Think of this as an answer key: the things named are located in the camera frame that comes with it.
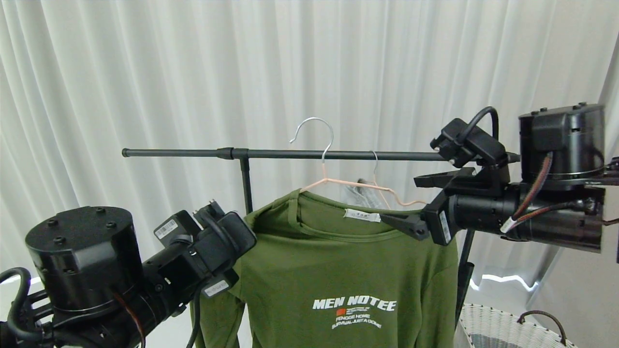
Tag pink clothes hanger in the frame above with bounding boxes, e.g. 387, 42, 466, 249
289, 117, 428, 208
370, 151, 393, 209

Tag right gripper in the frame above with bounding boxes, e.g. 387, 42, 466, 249
380, 168, 523, 245

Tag pale grey shorts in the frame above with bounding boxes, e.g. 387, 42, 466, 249
341, 179, 387, 211

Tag black clothes rack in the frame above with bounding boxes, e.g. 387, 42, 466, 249
122, 147, 522, 329

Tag green printed garment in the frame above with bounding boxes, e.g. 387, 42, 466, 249
191, 189, 459, 348

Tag white curtain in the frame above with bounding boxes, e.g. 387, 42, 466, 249
0, 0, 619, 293

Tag white laundry basket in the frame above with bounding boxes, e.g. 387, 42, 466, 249
457, 304, 578, 348

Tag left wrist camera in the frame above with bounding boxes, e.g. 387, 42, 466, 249
154, 200, 257, 290

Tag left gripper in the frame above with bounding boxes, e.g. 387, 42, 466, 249
143, 263, 240, 324

